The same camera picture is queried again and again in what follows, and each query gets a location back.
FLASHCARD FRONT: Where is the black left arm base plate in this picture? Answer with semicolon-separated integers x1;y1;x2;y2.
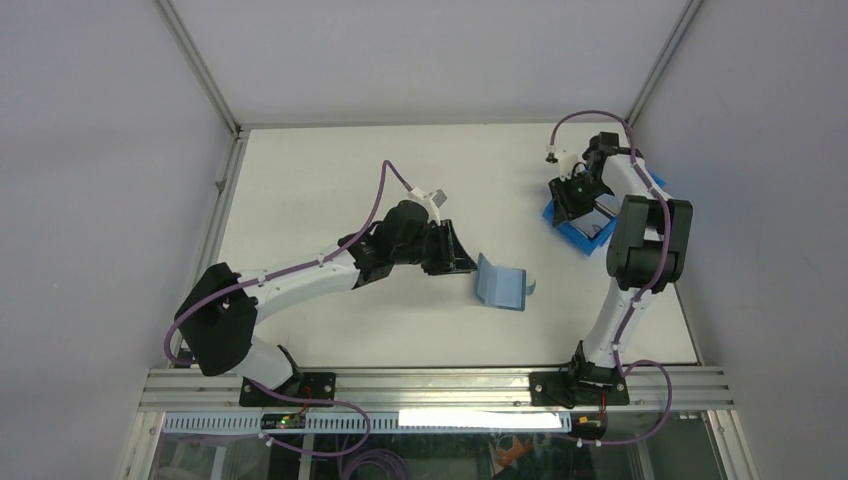
238;371;337;408

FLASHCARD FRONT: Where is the teal leather card holder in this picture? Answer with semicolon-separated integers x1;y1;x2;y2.
473;253;537;311

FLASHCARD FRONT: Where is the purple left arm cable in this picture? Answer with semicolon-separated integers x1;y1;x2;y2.
162;159;425;458

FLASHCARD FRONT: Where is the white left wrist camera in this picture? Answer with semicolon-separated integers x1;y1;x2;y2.
407;187;448;224

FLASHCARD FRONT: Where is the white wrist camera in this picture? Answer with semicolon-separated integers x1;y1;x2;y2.
407;187;448;224
545;144;580;181

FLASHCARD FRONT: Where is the aluminium right frame post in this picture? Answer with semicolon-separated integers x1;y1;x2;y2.
626;0;705;126

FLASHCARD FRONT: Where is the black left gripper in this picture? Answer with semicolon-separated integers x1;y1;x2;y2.
392;220;477;277

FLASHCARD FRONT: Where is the striped credit card in bin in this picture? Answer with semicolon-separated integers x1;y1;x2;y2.
570;205;616;240

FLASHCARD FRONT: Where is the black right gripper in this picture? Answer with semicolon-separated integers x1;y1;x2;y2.
548;172;611;228

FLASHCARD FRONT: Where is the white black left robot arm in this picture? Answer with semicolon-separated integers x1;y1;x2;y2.
174;200;477;406

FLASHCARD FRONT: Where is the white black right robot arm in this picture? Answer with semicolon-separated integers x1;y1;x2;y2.
548;132;694;405

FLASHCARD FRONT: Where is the white slotted cable duct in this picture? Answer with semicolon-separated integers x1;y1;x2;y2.
163;409;571;435

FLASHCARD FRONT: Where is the aluminium front frame rail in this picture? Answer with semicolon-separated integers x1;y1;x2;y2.
138;366;735;412

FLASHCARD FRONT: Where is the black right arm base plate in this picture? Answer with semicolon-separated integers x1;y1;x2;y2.
528;370;630;409

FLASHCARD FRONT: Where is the coiled purple cable below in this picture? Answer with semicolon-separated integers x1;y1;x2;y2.
337;449;412;480

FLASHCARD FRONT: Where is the blue plastic bin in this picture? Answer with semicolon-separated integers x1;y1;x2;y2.
541;170;667;258

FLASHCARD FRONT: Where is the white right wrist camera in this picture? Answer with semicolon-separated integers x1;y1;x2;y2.
545;144;580;181

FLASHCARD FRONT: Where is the aluminium frame post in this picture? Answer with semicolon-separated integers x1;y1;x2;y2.
626;0;705;126
152;0;241;138

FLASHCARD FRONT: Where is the small green circuit board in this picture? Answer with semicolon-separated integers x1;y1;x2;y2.
260;413;306;430

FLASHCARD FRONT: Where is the aluminium left frame post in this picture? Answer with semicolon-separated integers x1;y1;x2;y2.
152;0;241;138

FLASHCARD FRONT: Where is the orange object under table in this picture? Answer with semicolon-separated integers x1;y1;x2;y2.
492;436;533;468

